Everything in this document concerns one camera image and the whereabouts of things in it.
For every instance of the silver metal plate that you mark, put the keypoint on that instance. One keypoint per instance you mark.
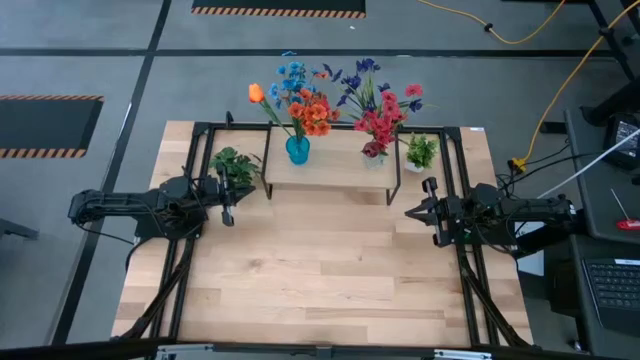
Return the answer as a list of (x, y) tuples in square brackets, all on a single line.
[(462, 355), (185, 351)]

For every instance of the blue artificial flower bunch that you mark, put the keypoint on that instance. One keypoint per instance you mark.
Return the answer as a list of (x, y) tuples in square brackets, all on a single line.
[(292, 82)]

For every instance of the black stand frame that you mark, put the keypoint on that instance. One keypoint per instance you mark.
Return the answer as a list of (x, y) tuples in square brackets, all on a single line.
[(612, 102)]

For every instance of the light green potted plant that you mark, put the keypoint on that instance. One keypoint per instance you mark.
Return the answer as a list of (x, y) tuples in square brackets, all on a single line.
[(421, 150)]

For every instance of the black laptop desk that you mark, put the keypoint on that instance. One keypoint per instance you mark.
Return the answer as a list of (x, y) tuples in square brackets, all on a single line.
[(565, 300)]

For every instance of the grey chair leg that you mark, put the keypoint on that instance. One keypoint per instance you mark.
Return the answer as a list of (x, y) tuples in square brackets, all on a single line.
[(17, 230)]

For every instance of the teal glass vase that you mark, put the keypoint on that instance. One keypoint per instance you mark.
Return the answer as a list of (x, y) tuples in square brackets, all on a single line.
[(298, 152)]

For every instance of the orange artificial flower bunch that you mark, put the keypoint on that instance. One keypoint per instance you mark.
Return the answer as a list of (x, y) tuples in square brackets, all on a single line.
[(312, 115)]

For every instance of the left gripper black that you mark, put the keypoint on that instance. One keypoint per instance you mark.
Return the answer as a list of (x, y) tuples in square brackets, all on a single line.
[(226, 200)]

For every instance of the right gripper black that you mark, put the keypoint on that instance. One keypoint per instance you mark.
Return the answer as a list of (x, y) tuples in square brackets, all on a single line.
[(445, 212)]

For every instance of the clear glass vase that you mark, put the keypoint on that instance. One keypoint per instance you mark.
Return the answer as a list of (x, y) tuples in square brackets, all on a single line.
[(374, 162)]

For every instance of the laptop keyboard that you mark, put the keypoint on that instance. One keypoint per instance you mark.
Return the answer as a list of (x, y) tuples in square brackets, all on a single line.
[(615, 290)]

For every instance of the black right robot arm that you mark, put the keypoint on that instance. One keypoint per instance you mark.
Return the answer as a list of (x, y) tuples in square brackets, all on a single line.
[(525, 207)]

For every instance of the wooden shelf with black legs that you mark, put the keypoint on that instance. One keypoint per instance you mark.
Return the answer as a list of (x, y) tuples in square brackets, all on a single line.
[(335, 170)]

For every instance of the black metal table frame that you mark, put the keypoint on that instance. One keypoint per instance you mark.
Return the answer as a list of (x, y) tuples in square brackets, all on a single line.
[(467, 280)]

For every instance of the dark red artificial tulip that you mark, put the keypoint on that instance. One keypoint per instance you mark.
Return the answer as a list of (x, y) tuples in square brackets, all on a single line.
[(372, 149)]

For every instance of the red artificial flower bunch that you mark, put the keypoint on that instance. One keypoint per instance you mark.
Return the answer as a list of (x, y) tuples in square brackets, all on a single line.
[(382, 122)]

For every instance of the dark green potted plant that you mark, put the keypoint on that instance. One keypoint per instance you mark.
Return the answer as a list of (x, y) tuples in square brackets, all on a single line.
[(235, 167)]

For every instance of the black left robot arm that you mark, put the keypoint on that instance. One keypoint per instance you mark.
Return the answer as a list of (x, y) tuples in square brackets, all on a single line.
[(130, 207)]

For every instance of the black side desk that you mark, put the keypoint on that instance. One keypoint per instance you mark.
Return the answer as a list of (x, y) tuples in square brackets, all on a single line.
[(595, 220)]

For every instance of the orange artificial tulip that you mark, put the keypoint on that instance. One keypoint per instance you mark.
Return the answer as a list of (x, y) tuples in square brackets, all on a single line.
[(256, 93)]

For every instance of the black hazard-striped floor mat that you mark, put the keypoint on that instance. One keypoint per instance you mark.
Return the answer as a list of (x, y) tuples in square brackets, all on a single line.
[(50, 120), (280, 5)]

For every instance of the white paper sheet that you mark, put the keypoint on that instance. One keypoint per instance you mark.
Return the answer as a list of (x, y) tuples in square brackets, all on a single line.
[(534, 262)]

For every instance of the purple artificial flower bunch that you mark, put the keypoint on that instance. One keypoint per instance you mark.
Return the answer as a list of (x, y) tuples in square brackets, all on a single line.
[(365, 67)]

